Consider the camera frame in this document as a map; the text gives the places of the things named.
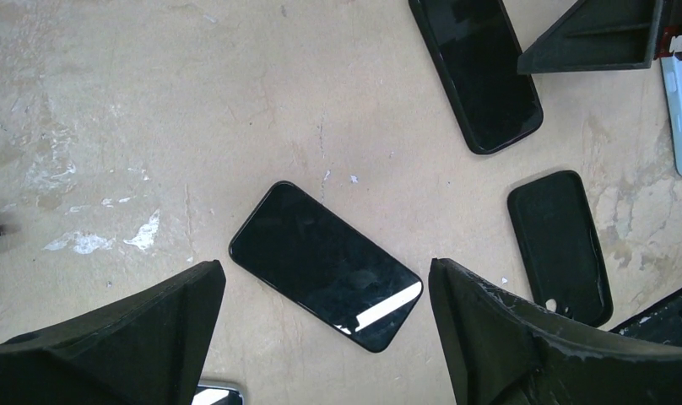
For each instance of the black phone case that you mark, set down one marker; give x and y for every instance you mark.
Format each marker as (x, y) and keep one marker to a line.
(475, 52)
(560, 249)

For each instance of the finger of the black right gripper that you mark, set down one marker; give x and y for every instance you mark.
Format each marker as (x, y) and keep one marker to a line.
(597, 35)

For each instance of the phone with bright reflection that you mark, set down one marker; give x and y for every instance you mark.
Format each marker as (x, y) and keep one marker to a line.
(218, 393)

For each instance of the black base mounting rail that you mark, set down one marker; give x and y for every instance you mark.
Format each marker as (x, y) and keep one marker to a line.
(660, 323)

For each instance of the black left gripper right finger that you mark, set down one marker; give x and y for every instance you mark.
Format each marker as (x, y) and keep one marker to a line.
(502, 349)

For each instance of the black phone centre left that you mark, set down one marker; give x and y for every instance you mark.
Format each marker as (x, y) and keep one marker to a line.
(312, 257)

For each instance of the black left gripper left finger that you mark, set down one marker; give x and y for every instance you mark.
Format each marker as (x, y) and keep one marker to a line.
(148, 348)

